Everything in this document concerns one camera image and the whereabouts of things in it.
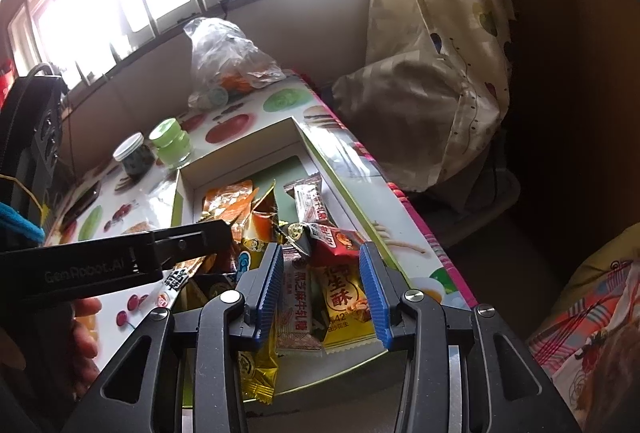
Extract clear plastic bag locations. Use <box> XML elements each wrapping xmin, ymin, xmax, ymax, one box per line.
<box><xmin>182</xmin><ymin>17</ymin><xmax>287</xmax><ymax>111</ymax></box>

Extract person's left hand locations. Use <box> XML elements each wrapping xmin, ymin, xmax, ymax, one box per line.
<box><xmin>71</xmin><ymin>298</ymin><xmax>104</xmax><ymax>400</ymax></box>

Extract dark jar with clear lid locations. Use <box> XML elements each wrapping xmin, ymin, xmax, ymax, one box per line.
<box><xmin>112</xmin><ymin>133</ymin><xmax>156</xmax><ymax>178</ymax></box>

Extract black smartphone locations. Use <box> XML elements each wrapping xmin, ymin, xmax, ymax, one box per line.
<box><xmin>60</xmin><ymin>183</ymin><xmax>103</xmax><ymax>226</ymax></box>

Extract blue wrist strap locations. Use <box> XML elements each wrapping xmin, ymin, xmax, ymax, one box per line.
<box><xmin>0</xmin><ymin>205</ymin><xmax>46</xmax><ymax>244</ymax></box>

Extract gold long snack packet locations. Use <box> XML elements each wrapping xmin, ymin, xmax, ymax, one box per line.
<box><xmin>235</xmin><ymin>333</ymin><xmax>281</xmax><ymax>406</ymax></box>
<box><xmin>240</xmin><ymin>180</ymin><xmax>281</xmax><ymax>274</ymax></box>

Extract yellow peanut snack packet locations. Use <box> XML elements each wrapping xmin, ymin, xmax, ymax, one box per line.
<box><xmin>310</xmin><ymin>263</ymin><xmax>378</xmax><ymax>354</ymax></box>

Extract orange fruit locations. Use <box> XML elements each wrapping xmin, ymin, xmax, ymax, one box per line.
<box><xmin>222</xmin><ymin>73</ymin><xmax>253</xmax><ymax>94</ymax></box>

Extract brown wooden cabinet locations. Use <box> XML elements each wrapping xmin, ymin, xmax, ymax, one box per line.
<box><xmin>480</xmin><ymin>0</ymin><xmax>640</xmax><ymax>234</ymax></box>

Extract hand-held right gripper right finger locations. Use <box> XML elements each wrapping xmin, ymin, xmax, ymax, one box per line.
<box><xmin>358</xmin><ymin>241</ymin><xmax>583</xmax><ymax>433</ymax></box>

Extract colourful printed cloth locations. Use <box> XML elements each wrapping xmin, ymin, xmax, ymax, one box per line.
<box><xmin>525</xmin><ymin>223</ymin><xmax>640</xmax><ymax>433</ymax></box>

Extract fruit printed tablecloth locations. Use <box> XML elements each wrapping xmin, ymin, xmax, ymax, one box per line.
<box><xmin>42</xmin><ymin>72</ymin><xmax>478</xmax><ymax>414</ymax></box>

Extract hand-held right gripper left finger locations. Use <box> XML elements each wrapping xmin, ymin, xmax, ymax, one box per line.
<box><xmin>60</xmin><ymin>241</ymin><xmax>286</xmax><ymax>433</ymax></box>

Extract green and white box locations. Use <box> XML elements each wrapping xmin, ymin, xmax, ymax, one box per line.
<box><xmin>170</xmin><ymin>115</ymin><xmax>416</xmax><ymax>409</ymax></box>

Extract cream patterned curtain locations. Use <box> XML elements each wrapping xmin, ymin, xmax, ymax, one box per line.
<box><xmin>332</xmin><ymin>0</ymin><xmax>516</xmax><ymax>194</ymax></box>

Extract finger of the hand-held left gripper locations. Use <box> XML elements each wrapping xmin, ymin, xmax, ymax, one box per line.
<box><xmin>149</xmin><ymin>219</ymin><xmax>236</xmax><ymax>275</ymax></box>

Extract green lidded small cup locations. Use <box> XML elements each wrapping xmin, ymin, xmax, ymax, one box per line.
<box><xmin>202</xmin><ymin>85</ymin><xmax>231</xmax><ymax>111</ymax></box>

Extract green jar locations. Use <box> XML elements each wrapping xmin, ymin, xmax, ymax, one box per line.
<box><xmin>149</xmin><ymin>118</ymin><xmax>195</xmax><ymax>170</ymax></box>

